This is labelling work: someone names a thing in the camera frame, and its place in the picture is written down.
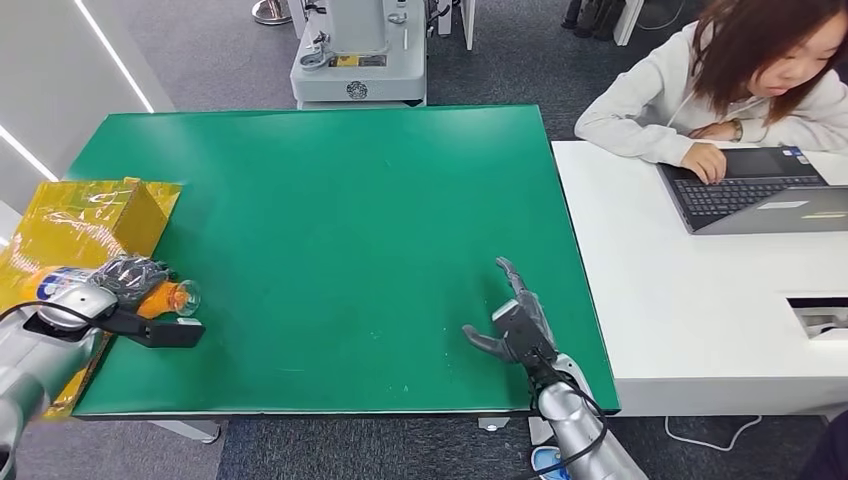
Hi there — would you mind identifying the person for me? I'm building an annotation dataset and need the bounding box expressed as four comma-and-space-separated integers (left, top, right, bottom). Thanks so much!
573, 0, 848, 187

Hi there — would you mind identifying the orange plastic bottle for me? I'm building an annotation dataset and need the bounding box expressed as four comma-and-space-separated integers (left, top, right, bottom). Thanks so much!
18, 264, 202, 321

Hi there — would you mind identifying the yellow taped cardboard box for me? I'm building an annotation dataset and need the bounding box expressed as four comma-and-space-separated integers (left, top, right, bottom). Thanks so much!
0, 176, 183, 420

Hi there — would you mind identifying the green table mat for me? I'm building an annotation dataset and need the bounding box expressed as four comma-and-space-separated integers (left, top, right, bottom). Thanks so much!
66, 105, 621, 417

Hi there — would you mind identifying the person's left hand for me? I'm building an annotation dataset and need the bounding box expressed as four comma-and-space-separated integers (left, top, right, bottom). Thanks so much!
688, 119, 745, 143

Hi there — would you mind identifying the blue shoe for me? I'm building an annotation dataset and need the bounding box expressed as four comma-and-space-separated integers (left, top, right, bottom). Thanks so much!
531, 445, 571, 480

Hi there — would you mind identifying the dark grey laptop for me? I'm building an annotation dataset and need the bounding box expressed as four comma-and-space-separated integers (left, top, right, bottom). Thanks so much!
657, 145, 848, 236

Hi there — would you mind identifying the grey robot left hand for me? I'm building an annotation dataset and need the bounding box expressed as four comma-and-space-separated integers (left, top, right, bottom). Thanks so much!
89, 254, 175, 309

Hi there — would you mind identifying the chrome round stand base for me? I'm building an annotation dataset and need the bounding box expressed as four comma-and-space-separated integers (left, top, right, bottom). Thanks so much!
250, 0, 293, 26

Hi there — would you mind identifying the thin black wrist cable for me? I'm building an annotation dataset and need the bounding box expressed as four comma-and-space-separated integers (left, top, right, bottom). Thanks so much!
0, 301, 101, 327

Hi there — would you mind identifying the white furniture leg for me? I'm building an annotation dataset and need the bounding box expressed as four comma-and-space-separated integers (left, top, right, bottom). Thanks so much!
612, 0, 645, 48

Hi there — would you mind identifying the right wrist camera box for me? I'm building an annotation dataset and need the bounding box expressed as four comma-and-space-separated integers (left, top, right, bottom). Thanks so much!
491, 298, 559, 369

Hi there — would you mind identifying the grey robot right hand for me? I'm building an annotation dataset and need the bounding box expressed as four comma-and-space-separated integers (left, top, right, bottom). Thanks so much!
461, 256, 561, 366

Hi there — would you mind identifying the white upright panel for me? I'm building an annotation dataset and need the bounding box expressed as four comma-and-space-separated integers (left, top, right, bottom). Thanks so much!
435, 0, 477, 51

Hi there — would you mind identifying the grey machine base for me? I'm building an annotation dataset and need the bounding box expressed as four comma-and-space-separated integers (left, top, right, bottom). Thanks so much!
289, 0, 430, 109

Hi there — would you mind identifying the white desk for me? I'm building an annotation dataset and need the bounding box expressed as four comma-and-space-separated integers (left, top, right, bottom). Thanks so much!
551, 140, 848, 419

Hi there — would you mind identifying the black chair base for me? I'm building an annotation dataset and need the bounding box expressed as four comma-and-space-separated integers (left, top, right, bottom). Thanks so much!
560, 0, 625, 42

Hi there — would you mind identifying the person's hand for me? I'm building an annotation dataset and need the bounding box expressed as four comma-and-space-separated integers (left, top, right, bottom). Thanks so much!
680, 142, 728, 186
688, 119, 745, 143

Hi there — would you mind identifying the person's right hand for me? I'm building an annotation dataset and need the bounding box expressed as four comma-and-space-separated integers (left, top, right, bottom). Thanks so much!
680, 142, 728, 186

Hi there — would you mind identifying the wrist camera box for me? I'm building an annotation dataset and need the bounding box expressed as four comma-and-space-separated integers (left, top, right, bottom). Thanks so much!
491, 298, 559, 369
99, 307, 207, 350

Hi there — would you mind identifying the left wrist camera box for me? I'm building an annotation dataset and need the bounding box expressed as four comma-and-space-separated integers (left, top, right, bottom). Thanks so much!
99, 307, 207, 350

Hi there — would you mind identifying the grey desk cable tray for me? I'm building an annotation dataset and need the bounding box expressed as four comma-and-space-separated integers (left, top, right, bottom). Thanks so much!
786, 296, 848, 341

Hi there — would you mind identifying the white floor cable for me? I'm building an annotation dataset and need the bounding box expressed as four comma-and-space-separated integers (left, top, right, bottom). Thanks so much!
664, 415, 763, 453

